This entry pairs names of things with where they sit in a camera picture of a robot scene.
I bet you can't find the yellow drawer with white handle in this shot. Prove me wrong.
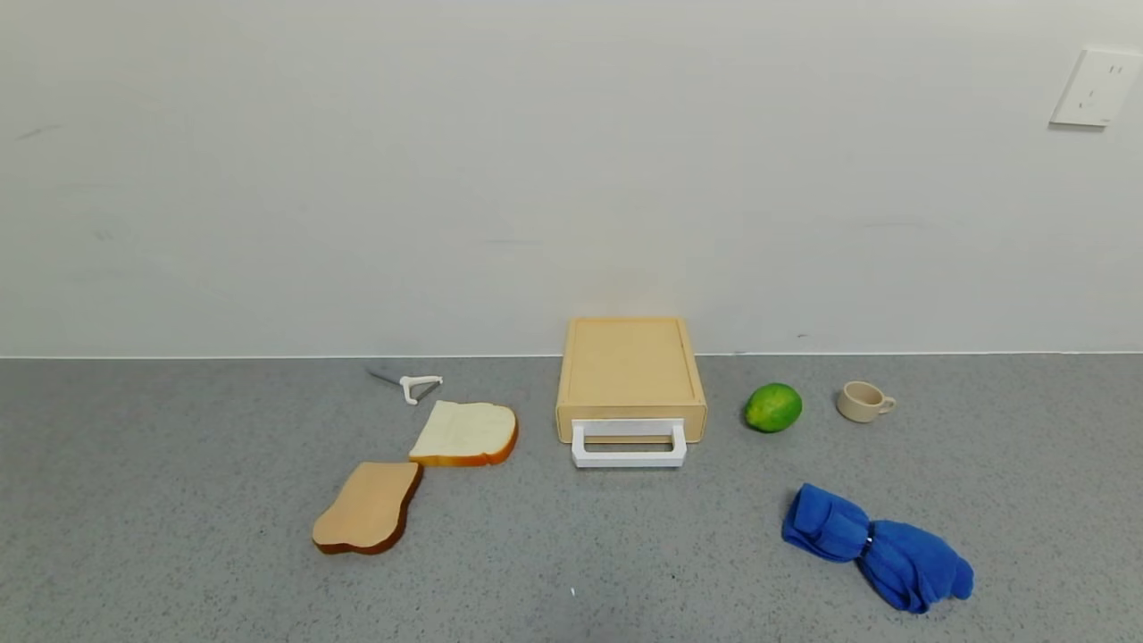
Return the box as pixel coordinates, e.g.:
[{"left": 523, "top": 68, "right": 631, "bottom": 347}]
[{"left": 559, "top": 413, "right": 706, "bottom": 469}]

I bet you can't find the yellow drawer cabinet shell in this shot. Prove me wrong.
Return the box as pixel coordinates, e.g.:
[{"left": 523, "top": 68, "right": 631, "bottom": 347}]
[{"left": 555, "top": 317, "right": 708, "bottom": 445}]

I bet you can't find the white bread slice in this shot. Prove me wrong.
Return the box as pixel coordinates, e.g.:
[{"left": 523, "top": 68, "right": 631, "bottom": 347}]
[{"left": 408, "top": 399, "right": 519, "bottom": 468}]

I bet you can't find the green lime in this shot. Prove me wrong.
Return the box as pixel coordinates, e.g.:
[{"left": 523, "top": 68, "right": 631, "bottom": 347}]
[{"left": 744, "top": 382, "right": 804, "bottom": 434}]

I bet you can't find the brown toast slice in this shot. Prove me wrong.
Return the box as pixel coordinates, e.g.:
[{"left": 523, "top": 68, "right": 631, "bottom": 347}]
[{"left": 312, "top": 461, "right": 422, "bottom": 556}]

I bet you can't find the beige cup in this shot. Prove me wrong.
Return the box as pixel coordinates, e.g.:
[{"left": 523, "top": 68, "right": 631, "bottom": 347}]
[{"left": 836, "top": 380, "right": 897, "bottom": 424}]

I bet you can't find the blue cloth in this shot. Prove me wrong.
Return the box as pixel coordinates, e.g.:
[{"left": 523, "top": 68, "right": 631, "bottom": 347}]
[{"left": 781, "top": 483, "right": 975, "bottom": 615}]

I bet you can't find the white peeler with grey handle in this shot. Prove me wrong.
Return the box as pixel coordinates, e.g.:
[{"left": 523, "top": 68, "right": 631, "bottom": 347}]
[{"left": 366, "top": 366, "right": 444, "bottom": 406}]

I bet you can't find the white wall socket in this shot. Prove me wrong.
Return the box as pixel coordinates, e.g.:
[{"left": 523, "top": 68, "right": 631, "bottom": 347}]
[{"left": 1049, "top": 47, "right": 1143, "bottom": 129}]

